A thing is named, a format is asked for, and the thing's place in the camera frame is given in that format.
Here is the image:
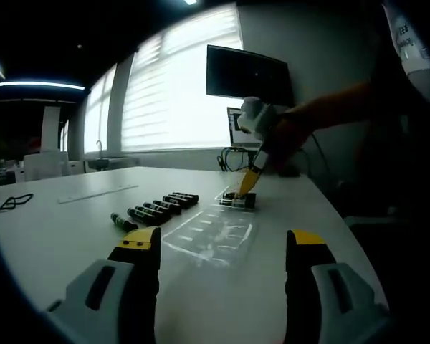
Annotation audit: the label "wide window with blinds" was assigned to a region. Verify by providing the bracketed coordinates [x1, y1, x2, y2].
[121, 4, 244, 153]

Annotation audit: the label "black wall monitor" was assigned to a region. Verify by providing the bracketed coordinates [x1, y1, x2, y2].
[206, 44, 295, 108]

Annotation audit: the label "person's dark shirt torso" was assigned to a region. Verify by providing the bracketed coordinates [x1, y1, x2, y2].
[343, 0, 430, 323]

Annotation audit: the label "clear plastic box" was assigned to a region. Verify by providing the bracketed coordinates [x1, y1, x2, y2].
[163, 186, 262, 270]

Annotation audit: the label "sink with faucet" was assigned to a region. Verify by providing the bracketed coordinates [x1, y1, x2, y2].
[87, 140, 139, 172]

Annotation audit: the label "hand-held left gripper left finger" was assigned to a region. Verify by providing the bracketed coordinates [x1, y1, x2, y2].
[44, 226, 162, 344]

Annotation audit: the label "white office cabinets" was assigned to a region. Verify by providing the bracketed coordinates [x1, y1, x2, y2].
[0, 150, 85, 186]

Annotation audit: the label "open laptop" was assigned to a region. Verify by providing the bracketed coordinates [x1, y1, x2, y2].
[226, 106, 264, 148]

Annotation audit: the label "narrow window with blinds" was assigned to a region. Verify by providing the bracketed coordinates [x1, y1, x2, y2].
[82, 64, 118, 154]

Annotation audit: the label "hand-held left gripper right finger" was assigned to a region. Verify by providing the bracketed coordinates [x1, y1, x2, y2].
[285, 229, 393, 344]

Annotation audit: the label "clear plastic ruler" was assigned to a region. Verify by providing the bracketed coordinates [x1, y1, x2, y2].
[57, 183, 140, 205]

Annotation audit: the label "white column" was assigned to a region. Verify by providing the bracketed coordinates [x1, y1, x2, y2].
[41, 105, 62, 151]

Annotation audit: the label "row of medicine bottles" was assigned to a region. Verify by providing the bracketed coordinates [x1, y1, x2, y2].
[110, 191, 200, 233]

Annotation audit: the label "bundle of black cables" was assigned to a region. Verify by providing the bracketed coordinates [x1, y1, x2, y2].
[216, 146, 254, 173]

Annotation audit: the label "black cable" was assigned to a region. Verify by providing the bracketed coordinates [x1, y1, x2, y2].
[0, 193, 34, 216]

